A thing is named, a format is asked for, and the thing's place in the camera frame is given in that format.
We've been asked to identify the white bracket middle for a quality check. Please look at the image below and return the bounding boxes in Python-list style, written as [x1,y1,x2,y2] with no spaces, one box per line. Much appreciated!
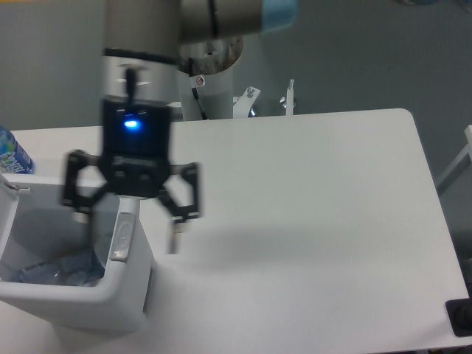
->
[233,86,261,119]

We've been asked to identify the white metal frame right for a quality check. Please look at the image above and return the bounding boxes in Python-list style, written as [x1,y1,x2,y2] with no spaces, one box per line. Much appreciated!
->
[436,125,471,195]

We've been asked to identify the black pedestal cable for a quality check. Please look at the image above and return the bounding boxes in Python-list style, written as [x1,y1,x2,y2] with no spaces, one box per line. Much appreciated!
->
[187,57,208,121]

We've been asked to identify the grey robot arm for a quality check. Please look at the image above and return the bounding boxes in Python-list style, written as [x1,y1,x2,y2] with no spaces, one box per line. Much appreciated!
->
[60,1,298,253]

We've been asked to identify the blue labelled water bottle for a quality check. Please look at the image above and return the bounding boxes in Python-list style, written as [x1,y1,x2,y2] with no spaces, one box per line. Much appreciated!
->
[1,126,35,174]

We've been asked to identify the crushed clear plastic bottle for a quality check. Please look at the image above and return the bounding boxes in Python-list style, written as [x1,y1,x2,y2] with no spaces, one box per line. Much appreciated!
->
[9,249,105,286]

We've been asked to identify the white bracket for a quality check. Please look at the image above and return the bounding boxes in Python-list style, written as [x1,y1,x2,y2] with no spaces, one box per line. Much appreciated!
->
[233,86,261,119]
[280,78,296,116]

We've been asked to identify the black clamp at table edge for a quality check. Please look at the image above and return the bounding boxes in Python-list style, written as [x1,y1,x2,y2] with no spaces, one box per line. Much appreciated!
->
[445,298,471,338]

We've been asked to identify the white bracket right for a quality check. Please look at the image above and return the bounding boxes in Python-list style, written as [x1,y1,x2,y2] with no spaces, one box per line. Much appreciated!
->
[280,78,296,116]

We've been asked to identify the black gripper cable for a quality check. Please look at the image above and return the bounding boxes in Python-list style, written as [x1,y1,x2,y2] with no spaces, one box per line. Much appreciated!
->
[125,68,136,111]

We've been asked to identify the white trash can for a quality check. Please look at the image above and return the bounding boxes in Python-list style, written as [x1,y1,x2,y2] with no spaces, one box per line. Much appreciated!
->
[1,174,154,332]

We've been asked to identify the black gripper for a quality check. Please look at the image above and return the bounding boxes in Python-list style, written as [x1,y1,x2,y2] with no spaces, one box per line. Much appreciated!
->
[60,97,202,254]

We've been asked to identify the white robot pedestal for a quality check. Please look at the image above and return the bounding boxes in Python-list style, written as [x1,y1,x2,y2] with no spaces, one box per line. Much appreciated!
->
[173,35,245,121]

